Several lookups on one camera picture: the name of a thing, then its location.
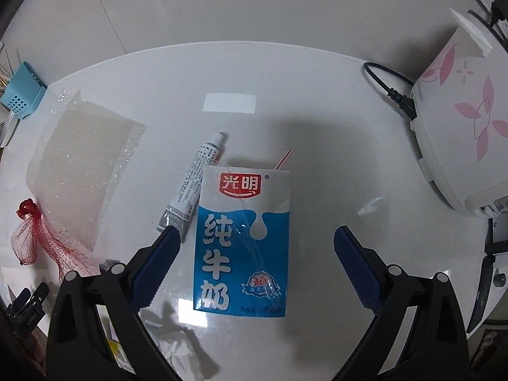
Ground black power cord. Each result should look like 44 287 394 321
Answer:
363 62 418 120

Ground blue plastic utensil holder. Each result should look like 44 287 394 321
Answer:
0 61 47 120

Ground clear plastic straw wrapper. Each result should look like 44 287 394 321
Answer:
357 198 387 217

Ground blue striped plate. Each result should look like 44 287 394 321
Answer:
0 109 17 148

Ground clear bubble wrap sheet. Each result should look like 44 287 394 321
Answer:
24 89 148 252

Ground white tissue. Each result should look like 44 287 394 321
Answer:
157 317 207 381

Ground yellow white snack packet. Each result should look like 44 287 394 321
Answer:
95 305 125 370

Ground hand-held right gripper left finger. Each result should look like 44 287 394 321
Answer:
45 225 183 381

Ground red mesh net bag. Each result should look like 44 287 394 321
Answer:
11 198 102 282

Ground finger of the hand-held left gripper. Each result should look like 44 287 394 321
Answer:
6 282 50 338

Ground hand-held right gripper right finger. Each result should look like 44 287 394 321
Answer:
333 225 471 381

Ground blue white milk carton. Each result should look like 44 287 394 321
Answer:
193 164 292 318

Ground white grey ointment tube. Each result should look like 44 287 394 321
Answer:
154 132 228 234

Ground white floral rice cooker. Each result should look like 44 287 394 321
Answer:
409 6 508 219

